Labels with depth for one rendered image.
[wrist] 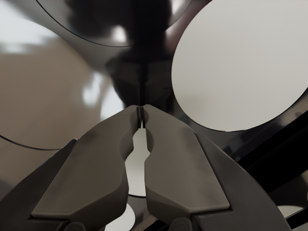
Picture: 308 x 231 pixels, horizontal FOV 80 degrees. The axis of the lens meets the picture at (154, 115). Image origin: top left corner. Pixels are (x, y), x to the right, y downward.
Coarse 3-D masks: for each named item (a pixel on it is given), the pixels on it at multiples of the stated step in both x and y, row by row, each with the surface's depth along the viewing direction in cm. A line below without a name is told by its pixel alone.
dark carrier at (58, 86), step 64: (0, 0) 10; (64, 0) 10; (128, 0) 11; (192, 0) 10; (0, 64) 12; (64, 64) 12; (128, 64) 12; (0, 128) 15; (64, 128) 15; (192, 128) 15; (256, 128) 15; (0, 192) 19
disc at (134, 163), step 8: (144, 128) 15; (136, 136) 15; (144, 136) 15; (136, 144) 16; (144, 144) 16; (136, 152) 16; (144, 152) 16; (128, 160) 17; (136, 160) 17; (144, 160) 17; (128, 168) 17; (136, 168) 17; (128, 176) 18; (136, 176) 18; (128, 184) 18; (136, 184) 18; (144, 184) 18; (136, 192) 19; (144, 192) 19
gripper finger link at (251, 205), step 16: (208, 144) 8; (208, 160) 7; (224, 160) 7; (224, 176) 7; (240, 176) 7; (224, 192) 6; (240, 192) 6; (256, 192) 6; (240, 208) 6; (256, 208) 6; (272, 208) 6; (192, 224) 6; (208, 224) 5; (224, 224) 5; (240, 224) 5; (256, 224) 5; (272, 224) 5; (288, 224) 5
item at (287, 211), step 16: (304, 112) 18; (288, 128) 19; (272, 144) 20; (240, 160) 21; (256, 160) 21; (304, 176) 15; (272, 192) 16; (288, 192) 15; (304, 192) 14; (288, 208) 15; (304, 208) 14; (160, 224) 27
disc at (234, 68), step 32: (224, 0) 11; (256, 0) 11; (288, 0) 11; (192, 32) 11; (224, 32) 11; (256, 32) 11; (288, 32) 11; (192, 64) 12; (224, 64) 12; (256, 64) 12; (288, 64) 12; (192, 96) 14; (224, 96) 14; (256, 96) 14; (288, 96) 14; (224, 128) 15
